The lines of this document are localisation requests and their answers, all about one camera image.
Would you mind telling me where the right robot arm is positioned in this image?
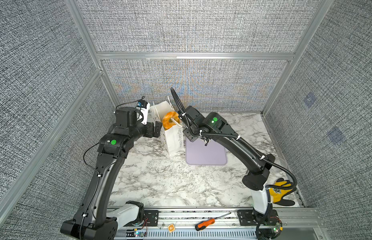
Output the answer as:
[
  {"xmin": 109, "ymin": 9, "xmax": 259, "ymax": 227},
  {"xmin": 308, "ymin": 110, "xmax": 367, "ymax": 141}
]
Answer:
[{"xmin": 170, "ymin": 87, "xmax": 297, "ymax": 217}]

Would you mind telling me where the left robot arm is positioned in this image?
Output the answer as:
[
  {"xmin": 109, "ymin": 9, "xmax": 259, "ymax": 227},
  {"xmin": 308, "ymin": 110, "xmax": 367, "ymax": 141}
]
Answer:
[{"xmin": 60, "ymin": 107, "xmax": 162, "ymax": 240}]

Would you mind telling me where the yellow black work glove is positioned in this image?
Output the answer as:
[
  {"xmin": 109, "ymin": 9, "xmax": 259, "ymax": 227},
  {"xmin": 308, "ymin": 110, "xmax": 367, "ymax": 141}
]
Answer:
[{"xmin": 269, "ymin": 178, "xmax": 296, "ymax": 207}]

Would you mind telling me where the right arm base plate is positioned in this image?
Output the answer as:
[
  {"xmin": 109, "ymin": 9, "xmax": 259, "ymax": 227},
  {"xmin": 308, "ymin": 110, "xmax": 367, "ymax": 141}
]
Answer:
[{"xmin": 237, "ymin": 209, "xmax": 282, "ymax": 236}]

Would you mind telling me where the orange handled screwdriver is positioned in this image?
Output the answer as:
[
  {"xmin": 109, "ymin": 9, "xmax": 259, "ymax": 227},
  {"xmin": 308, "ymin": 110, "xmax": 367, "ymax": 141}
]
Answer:
[{"xmin": 195, "ymin": 213, "xmax": 231, "ymax": 231}]

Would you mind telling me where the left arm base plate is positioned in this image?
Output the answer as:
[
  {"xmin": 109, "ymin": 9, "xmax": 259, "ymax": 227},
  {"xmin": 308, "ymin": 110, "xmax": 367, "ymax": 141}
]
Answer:
[{"xmin": 125, "ymin": 210, "xmax": 159, "ymax": 228}]

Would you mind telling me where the lilac plastic tray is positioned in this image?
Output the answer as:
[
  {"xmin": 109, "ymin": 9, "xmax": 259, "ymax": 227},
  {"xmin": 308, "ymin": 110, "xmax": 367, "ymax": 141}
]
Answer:
[{"xmin": 185, "ymin": 139, "xmax": 228, "ymax": 166}]

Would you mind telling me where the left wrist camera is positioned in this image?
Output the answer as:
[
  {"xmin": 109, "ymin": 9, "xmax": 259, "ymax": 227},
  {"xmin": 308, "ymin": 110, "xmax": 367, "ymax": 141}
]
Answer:
[{"xmin": 136, "ymin": 100, "xmax": 150, "ymax": 125}]

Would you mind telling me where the ring-shaped fake bread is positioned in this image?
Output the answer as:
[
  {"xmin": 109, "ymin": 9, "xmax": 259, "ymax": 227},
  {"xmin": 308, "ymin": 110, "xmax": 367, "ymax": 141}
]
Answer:
[{"xmin": 162, "ymin": 111, "xmax": 180, "ymax": 130}]

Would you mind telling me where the aluminium front rail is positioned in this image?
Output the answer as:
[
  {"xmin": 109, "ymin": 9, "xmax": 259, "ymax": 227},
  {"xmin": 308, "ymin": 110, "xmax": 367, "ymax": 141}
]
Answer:
[{"xmin": 70, "ymin": 206, "xmax": 329, "ymax": 240}]

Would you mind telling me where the small orange tag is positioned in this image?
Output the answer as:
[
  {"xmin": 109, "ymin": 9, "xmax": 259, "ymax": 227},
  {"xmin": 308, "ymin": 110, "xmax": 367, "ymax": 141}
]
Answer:
[{"xmin": 168, "ymin": 224, "xmax": 175, "ymax": 233}]

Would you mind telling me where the white paper bag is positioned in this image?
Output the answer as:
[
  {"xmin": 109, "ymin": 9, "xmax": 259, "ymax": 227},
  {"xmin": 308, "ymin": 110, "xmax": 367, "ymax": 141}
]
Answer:
[{"xmin": 150, "ymin": 97, "xmax": 184, "ymax": 156}]

